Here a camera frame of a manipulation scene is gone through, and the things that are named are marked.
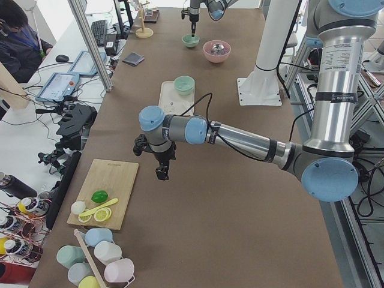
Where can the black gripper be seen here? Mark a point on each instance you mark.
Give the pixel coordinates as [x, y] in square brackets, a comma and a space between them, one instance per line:
[162, 156]
[193, 17]

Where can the green bowl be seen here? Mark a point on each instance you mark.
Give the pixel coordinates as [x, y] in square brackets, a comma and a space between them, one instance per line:
[184, 92]
[190, 40]
[184, 82]

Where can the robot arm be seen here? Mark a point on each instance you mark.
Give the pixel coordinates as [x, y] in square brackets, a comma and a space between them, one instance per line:
[323, 163]
[216, 10]

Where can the pink bowl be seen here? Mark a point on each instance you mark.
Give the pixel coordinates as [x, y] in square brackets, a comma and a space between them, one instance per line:
[216, 58]

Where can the wooden mug tree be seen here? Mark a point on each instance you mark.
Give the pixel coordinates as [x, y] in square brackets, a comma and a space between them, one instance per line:
[143, 31]

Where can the yellow plastic knife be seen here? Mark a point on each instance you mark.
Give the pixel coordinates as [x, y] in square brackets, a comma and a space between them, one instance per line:
[95, 209]

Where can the wooden cutting board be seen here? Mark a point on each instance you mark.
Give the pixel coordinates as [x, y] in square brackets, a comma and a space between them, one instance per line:
[117, 179]

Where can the green lime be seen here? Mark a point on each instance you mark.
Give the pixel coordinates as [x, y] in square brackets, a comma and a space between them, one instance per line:
[99, 196]

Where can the green bowl on tray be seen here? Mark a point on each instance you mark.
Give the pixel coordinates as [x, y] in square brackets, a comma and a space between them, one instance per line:
[184, 92]

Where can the cream rabbit tray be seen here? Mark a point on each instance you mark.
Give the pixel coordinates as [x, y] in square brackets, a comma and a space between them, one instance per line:
[173, 103]

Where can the grey folded cloth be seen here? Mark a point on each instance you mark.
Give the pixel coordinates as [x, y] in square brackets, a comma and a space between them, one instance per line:
[133, 59]

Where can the lemon slice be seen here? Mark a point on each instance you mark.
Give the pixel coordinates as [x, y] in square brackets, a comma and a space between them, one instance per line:
[102, 214]

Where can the white garlic bulb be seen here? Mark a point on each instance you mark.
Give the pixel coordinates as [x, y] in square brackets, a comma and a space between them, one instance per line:
[78, 207]

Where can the black keyboard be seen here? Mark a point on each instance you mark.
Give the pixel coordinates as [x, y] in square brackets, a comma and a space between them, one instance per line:
[98, 29]

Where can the blue cup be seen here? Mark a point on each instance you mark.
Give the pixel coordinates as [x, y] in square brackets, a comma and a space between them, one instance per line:
[96, 235]

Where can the white cup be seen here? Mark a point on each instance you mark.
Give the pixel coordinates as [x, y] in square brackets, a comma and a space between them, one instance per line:
[107, 252]

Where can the pink cup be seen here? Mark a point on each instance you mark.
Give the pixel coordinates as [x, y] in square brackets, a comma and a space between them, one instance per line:
[120, 271]

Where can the teach pendant tablet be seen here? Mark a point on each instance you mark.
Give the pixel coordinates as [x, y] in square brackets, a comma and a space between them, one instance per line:
[83, 65]
[58, 86]

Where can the green cup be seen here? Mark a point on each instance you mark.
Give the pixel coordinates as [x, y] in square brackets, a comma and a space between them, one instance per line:
[69, 255]

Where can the yellow cup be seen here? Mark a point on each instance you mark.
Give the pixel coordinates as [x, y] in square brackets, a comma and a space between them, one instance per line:
[89, 282]

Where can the grey cup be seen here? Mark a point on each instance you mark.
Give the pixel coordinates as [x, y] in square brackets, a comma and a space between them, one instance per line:
[78, 272]

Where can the black computer mouse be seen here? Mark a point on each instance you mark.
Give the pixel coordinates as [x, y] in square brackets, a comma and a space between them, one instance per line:
[62, 58]

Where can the black water bottle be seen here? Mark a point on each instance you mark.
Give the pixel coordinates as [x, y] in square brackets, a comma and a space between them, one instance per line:
[14, 187]

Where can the person in dark jacket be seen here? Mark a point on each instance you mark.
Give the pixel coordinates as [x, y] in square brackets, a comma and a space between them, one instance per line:
[22, 52]

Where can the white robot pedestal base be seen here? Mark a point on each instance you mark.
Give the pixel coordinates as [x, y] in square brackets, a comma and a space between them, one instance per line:
[261, 87]

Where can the aluminium frame post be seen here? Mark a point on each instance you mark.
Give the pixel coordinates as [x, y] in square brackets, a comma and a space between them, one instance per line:
[78, 12]

